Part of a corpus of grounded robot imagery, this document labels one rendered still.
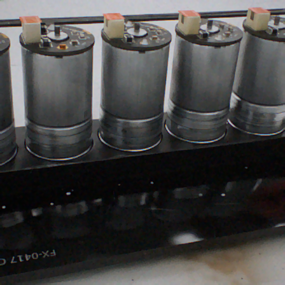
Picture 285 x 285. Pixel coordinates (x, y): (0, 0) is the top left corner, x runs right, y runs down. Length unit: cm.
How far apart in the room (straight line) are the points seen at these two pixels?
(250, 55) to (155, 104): 4
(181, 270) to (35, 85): 8
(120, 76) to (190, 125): 4
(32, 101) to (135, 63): 4
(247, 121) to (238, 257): 6
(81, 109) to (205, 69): 5
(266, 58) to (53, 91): 8
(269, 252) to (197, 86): 6
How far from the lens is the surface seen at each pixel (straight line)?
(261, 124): 22
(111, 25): 18
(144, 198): 19
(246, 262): 19
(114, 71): 19
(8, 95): 18
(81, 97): 18
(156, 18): 21
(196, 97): 20
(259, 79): 21
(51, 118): 19
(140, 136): 20
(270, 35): 20
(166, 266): 18
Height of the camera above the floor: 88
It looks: 32 degrees down
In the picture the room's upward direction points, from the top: 5 degrees clockwise
